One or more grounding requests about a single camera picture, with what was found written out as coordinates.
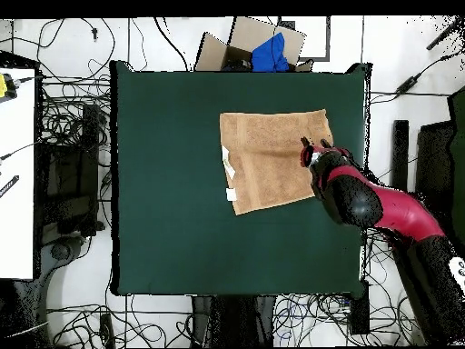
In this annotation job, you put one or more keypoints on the tan terry towel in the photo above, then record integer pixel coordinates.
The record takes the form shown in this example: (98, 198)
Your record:
(269, 163)

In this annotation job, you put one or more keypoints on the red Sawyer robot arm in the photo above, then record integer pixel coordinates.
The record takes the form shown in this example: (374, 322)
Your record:
(399, 211)

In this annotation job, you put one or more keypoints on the black flat strip tool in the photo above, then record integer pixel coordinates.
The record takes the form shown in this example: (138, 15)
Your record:
(9, 185)

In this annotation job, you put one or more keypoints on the black upright bar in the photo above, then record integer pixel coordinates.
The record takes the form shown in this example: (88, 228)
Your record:
(400, 152)

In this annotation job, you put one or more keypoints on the blue garment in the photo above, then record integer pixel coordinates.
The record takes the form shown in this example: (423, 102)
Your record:
(270, 56)

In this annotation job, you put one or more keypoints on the black power adapter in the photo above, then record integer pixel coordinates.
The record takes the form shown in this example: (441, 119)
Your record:
(407, 85)

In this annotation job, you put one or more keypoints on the open cardboard box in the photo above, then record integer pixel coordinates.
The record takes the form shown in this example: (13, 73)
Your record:
(250, 32)

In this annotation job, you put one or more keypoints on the dark green fabric piece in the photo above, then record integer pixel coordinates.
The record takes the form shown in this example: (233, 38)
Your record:
(458, 163)

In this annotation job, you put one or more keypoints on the black tripod leg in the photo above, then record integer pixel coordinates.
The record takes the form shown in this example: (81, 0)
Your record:
(445, 34)

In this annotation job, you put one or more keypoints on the black floor box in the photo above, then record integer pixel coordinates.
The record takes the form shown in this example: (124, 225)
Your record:
(359, 312)

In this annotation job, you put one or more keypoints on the dark green table cloth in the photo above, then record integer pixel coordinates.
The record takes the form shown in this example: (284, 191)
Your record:
(163, 236)

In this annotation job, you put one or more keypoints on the black power strip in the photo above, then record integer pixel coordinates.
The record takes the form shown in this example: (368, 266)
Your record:
(106, 331)

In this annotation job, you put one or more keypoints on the white desk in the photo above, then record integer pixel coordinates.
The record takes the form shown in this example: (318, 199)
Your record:
(16, 181)

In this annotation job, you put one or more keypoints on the yellow and black device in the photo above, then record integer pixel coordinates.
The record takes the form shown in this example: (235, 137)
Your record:
(4, 87)

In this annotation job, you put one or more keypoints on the dark square floor frame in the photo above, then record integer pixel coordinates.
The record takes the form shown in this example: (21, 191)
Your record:
(328, 43)

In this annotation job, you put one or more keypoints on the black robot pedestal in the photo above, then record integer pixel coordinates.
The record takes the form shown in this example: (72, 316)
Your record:
(232, 320)

